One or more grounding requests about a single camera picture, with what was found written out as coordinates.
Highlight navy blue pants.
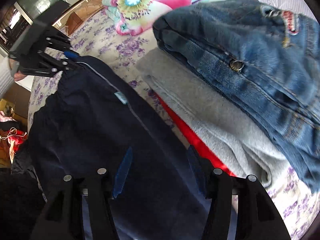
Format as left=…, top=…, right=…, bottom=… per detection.
left=12, top=56, right=211, bottom=239

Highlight person left hand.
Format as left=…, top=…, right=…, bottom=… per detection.
left=13, top=71, right=26, bottom=82

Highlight folded grey garment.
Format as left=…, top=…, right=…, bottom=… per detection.
left=136, top=48, right=289, bottom=189

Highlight folded red garment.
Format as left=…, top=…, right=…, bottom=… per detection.
left=155, top=94, right=235, bottom=177

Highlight folded blue jeans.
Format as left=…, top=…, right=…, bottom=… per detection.
left=152, top=0, right=319, bottom=192

